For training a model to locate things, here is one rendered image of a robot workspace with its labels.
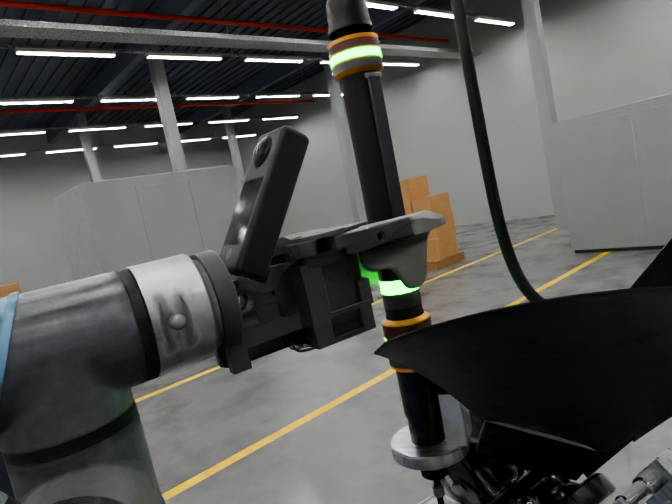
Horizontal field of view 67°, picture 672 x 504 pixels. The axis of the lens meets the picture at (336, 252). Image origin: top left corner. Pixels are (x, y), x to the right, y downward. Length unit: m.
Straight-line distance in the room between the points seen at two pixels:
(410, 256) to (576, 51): 13.32
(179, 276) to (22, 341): 0.09
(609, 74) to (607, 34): 0.85
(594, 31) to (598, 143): 5.92
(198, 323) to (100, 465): 0.09
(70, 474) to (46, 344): 0.07
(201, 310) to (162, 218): 6.46
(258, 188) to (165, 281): 0.09
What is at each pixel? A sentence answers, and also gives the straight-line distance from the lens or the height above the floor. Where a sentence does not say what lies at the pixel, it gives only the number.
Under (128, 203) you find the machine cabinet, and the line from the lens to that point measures 6.67.
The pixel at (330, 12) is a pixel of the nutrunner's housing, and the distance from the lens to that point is 0.46.
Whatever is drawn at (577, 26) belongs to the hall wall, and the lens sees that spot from 13.75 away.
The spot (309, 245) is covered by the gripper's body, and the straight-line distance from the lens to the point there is 0.36.
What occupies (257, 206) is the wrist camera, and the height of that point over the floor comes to 1.50.
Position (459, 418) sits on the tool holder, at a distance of 0.47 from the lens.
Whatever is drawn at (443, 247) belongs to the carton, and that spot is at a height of 0.33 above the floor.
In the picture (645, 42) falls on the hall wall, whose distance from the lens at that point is 13.20.
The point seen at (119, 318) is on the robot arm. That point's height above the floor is 1.46.
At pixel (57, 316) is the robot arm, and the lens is 0.33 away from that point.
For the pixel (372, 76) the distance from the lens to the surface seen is 0.44.
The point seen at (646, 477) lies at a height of 1.10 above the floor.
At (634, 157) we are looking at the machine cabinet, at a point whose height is 1.25.
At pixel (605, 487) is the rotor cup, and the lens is 0.56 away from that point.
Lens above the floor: 1.50
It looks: 6 degrees down
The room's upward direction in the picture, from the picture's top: 11 degrees counter-clockwise
